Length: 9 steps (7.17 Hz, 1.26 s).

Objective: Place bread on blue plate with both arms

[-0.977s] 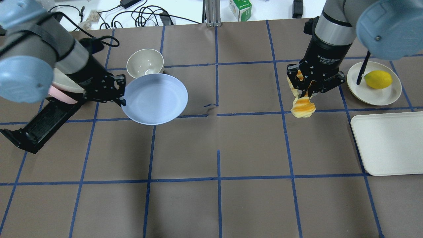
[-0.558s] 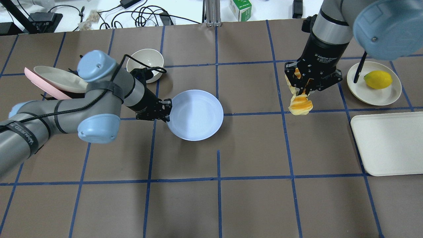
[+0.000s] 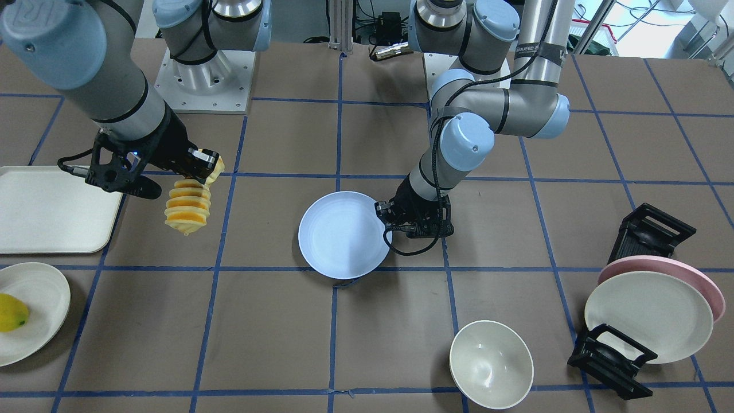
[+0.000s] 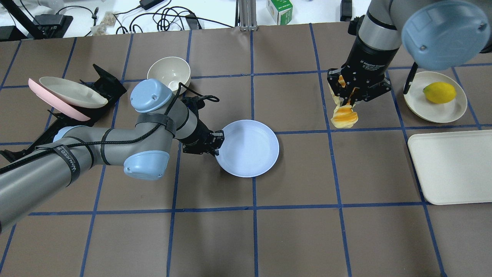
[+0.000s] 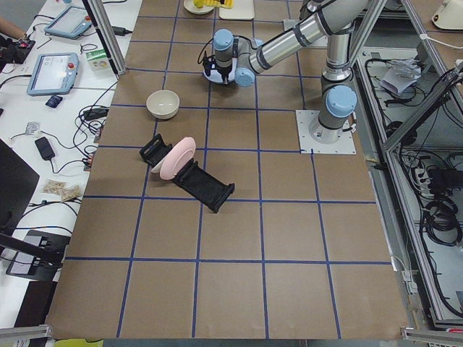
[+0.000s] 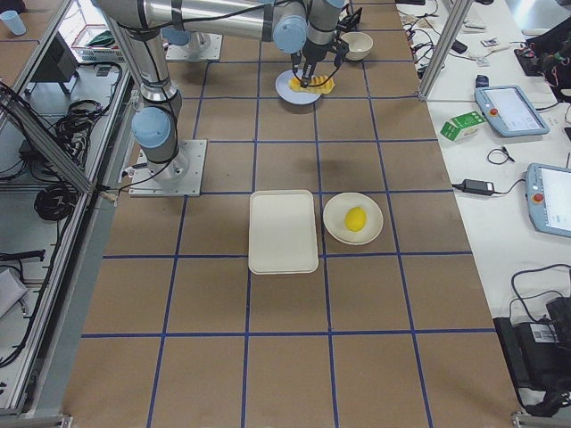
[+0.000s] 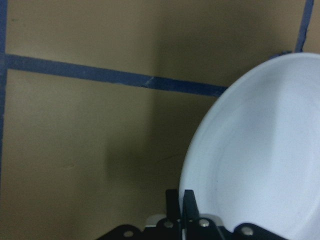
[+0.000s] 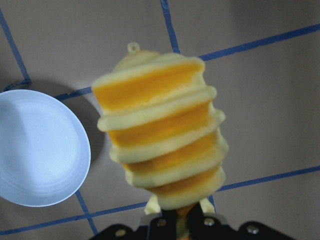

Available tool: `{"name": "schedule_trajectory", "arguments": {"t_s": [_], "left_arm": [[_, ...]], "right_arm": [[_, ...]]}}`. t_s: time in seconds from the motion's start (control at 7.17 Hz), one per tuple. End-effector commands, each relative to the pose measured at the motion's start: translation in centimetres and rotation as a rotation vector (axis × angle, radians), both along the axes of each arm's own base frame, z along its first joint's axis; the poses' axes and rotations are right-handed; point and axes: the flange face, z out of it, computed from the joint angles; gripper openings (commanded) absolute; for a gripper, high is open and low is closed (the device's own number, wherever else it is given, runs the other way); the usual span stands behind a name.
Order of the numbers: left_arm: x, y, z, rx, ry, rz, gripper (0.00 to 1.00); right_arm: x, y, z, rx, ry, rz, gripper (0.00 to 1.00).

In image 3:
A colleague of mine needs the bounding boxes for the white bowl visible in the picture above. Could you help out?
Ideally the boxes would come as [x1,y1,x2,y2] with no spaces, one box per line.
[449,321,534,410]

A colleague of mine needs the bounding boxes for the yellow lemon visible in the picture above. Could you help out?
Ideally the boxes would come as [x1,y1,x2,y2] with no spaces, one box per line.
[1,293,30,332]

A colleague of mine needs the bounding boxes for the aluminium frame post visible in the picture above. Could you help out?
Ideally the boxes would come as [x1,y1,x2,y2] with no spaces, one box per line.
[327,1,354,55]

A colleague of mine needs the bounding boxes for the black dish rack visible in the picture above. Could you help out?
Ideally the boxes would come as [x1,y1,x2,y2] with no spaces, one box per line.
[567,203,696,400]

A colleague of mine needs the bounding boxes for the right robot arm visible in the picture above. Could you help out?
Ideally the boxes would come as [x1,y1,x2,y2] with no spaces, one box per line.
[2,1,272,199]

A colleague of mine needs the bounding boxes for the cream plate in rack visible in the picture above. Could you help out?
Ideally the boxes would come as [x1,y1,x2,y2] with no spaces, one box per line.
[584,270,714,364]

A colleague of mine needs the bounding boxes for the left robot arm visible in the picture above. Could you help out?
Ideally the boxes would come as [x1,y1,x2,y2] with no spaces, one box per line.
[375,1,573,238]

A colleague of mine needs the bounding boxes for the blue plate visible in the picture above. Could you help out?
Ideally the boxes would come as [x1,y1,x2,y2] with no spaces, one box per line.
[298,191,392,280]

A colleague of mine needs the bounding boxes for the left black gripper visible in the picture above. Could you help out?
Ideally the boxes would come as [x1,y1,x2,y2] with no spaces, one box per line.
[375,176,454,238]

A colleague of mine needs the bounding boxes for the silver metal connector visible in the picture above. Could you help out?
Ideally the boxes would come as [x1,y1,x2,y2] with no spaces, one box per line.
[369,41,414,62]

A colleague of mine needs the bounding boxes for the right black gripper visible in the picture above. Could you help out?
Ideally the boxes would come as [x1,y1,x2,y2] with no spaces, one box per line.
[57,107,221,200]

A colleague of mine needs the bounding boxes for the pink plate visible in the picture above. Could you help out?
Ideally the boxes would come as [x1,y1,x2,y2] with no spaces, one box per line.
[598,255,726,322]

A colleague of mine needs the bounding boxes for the white rectangular tray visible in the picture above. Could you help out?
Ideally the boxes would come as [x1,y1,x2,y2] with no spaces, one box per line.
[1,166,122,254]

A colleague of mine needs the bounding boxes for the cream plate with lemon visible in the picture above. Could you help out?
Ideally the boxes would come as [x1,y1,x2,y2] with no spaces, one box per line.
[1,262,71,367]

